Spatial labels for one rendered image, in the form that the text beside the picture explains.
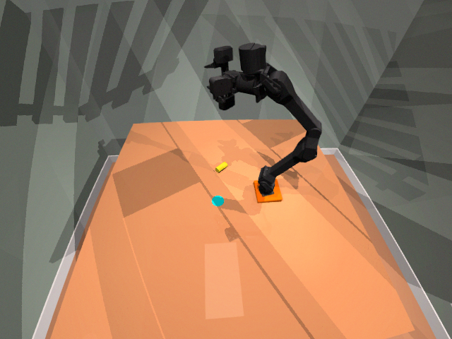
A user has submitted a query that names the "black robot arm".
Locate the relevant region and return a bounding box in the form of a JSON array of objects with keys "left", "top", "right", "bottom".
[{"left": 209, "top": 43, "right": 322, "bottom": 197}]

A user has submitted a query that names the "yellow cylinder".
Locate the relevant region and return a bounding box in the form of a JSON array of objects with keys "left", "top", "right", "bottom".
[{"left": 215, "top": 162, "right": 228, "bottom": 173}]

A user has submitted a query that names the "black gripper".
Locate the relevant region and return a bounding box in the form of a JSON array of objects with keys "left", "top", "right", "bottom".
[{"left": 204, "top": 46, "right": 243, "bottom": 110}]

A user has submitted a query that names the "cyan circle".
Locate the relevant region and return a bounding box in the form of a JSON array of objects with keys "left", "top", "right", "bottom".
[{"left": 212, "top": 196, "right": 224, "bottom": 206}]

